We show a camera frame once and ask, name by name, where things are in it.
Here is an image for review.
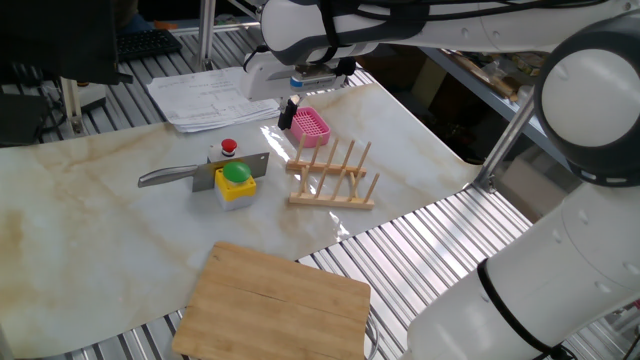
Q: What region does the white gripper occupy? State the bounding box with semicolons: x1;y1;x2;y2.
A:
239;50;349;132

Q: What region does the steel cleaver knife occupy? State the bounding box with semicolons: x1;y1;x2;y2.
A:
137;151;271;194

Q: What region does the wooden peg rack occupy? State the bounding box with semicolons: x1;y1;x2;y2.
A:
285;133;381;211

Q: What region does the pink plastic soap basket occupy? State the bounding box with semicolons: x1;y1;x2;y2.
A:
288;105;332;149

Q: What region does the red button grey box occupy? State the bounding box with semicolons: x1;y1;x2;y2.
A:
206;138;242;164

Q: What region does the green button yellow box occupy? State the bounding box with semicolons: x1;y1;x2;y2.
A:
214;160;258;212

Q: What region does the black computer keyboard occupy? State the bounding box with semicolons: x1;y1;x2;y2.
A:
115;28;184;63

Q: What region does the grey metal storage shelf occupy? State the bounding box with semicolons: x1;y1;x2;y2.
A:
418;46;571;166

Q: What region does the wooden cutting board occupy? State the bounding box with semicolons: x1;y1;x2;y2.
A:
171;241;373;360

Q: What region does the marble pattern table mat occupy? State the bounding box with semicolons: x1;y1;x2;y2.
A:
0;82;482;359

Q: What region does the black monitor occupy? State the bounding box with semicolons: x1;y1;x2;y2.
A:
0;0;134;86

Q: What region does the black equipment box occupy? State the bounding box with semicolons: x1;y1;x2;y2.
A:
0;92;52;149

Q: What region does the tall aluminium frame post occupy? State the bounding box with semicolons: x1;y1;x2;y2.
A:
191;0;218;72

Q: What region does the short aluminium post white base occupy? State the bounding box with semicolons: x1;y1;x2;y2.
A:
58;76;109;137

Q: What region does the aluminium corner post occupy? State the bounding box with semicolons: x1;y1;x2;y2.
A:
472;93;537;194

